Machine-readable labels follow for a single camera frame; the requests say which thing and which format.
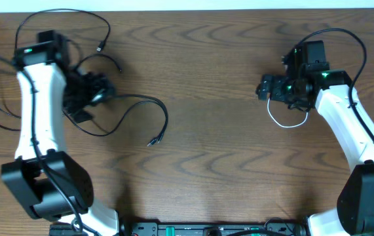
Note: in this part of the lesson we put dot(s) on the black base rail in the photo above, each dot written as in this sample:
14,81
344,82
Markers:
157,229

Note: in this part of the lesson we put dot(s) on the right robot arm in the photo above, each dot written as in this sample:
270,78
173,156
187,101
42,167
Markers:
340,107

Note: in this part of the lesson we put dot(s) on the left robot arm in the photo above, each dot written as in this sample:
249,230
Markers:
43,178

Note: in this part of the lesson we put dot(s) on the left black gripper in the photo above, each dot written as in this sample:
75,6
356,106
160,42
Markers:
99,86

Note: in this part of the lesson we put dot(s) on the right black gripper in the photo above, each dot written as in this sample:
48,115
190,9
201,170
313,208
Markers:
277,82

